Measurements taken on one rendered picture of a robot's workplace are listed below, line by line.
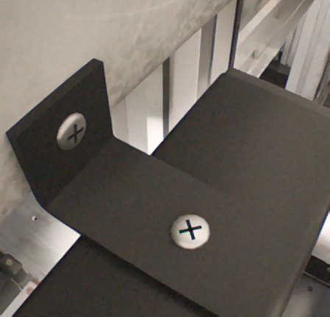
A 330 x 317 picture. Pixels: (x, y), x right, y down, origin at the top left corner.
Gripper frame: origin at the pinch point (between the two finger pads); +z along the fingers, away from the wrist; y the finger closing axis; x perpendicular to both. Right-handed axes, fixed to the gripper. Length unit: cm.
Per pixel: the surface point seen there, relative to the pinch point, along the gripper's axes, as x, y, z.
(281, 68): -26.6, -0.4, -5.8
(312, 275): -9.1, -30.9, -28.1
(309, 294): -5.6, -32.4, -29.2
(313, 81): -18.5, 5.6, -12.8
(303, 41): -18.5, 11.5, -9.7
